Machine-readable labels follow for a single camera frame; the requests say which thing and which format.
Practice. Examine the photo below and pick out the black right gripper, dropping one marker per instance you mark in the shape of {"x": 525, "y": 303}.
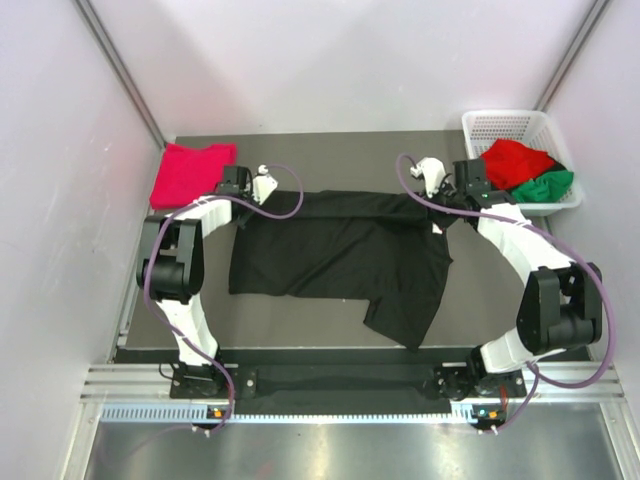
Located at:
{"x": 434, "y": 217}

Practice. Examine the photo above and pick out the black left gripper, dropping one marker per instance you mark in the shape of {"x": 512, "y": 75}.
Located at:
{"x": 248, "y": 192}

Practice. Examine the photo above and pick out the black t shirt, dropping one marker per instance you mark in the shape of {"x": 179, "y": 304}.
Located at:
{"x": 349, "y": 245}

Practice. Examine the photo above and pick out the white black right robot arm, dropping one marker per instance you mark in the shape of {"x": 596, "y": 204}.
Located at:
{"x": 560, "y": 309}

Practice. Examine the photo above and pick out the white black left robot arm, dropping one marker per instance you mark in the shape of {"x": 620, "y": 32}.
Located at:
{"x": 170, "y": 273}

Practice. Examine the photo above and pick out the red t shirt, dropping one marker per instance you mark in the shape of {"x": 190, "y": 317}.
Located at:
{"x": 509, "y": 163}

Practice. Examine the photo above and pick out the folded pink t shirt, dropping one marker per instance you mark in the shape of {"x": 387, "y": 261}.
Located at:
{"x": 187, "y": 173}

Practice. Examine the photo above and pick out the green t shirt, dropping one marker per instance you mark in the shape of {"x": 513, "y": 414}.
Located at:
{"x": 549, "y": 187}

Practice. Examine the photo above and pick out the white plastic basket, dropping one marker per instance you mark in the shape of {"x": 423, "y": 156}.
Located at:
{"x": 533, "y": 129}

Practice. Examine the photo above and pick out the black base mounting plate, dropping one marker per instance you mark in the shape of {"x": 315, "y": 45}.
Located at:
{"x": 433, "y": 382}

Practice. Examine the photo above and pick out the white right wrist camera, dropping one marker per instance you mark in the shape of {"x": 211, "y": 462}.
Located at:
{"x": 432, "y": 172}

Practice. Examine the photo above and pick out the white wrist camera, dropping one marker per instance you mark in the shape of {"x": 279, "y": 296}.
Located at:
{"x": 263, "y": 185}
{"x": 432, "y": 172}

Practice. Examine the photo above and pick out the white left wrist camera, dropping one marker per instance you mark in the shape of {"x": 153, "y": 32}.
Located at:
{"x": 263, "y": 185}

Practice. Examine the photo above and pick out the aluminium rail frame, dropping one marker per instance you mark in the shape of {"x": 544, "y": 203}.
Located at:
{"x": 147, "y": 382}

